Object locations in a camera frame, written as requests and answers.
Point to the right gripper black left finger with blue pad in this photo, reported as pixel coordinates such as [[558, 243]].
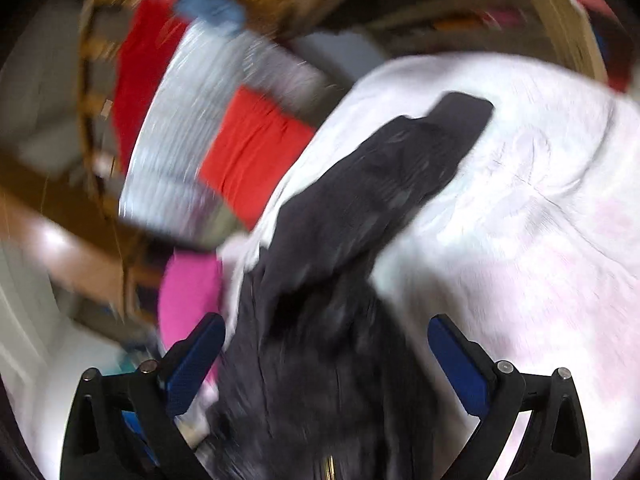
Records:
[[123, 426]]

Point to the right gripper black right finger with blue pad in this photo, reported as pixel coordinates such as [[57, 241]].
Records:
[[554, 444]]

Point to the black jacket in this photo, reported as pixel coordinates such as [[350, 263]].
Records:
[[318, 381]]

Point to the white embossed bed blanket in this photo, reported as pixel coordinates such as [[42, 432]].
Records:
[[532, 249]]

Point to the magenta pillow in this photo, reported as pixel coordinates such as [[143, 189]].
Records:
[[190, 288]]

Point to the brown wooden cabinet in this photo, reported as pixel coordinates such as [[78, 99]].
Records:
[[81, 248]]

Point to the wooden headboard rails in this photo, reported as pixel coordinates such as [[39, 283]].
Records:
[[93, 106]]

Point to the red pillow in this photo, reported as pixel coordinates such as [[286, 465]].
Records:
[[256, 145]]

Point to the silver foil insulation mat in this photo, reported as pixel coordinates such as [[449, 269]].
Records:
[[162, 193]]

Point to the red cloth behind mat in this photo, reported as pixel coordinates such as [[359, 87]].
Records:
[[153, 36]]

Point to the blue garment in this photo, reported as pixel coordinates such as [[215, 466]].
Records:
[[226, 15]]

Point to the wooden bed frame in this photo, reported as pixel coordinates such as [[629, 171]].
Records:
[[554, 31]]

